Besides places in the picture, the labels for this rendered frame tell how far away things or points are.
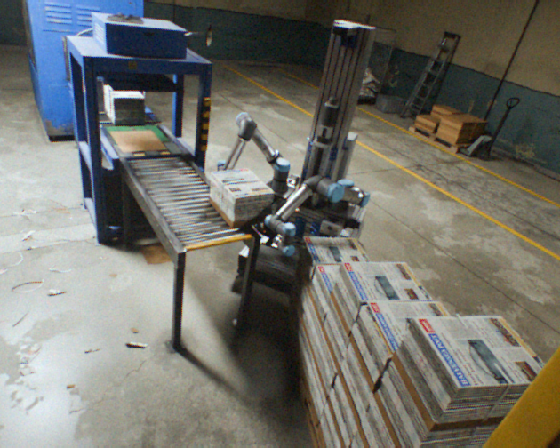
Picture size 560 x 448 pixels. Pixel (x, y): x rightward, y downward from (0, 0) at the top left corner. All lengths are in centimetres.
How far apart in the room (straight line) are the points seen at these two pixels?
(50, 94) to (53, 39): 62
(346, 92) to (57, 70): 368
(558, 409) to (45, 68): 542
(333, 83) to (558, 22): 639
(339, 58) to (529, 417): 244
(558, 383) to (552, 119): 802
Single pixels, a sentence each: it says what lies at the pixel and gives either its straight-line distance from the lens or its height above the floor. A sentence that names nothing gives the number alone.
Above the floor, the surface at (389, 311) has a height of 107.
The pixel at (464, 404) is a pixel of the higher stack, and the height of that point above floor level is 120.
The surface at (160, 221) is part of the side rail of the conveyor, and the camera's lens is 260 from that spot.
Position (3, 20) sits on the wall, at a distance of 1067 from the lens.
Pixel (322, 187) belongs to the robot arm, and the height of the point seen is 115.
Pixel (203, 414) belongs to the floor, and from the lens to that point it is 260.
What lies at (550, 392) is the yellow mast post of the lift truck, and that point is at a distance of 84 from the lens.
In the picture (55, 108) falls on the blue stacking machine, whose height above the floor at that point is 44.
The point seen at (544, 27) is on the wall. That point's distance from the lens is 899.
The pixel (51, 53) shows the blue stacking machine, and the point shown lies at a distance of 554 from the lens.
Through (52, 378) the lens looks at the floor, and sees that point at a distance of 285.
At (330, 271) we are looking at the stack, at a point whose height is 83.
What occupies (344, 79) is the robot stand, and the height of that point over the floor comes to 170.
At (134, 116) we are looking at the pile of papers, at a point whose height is 88.
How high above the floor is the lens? 219
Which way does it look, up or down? 31 degrees down
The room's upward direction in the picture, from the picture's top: 11 degrees clockwise
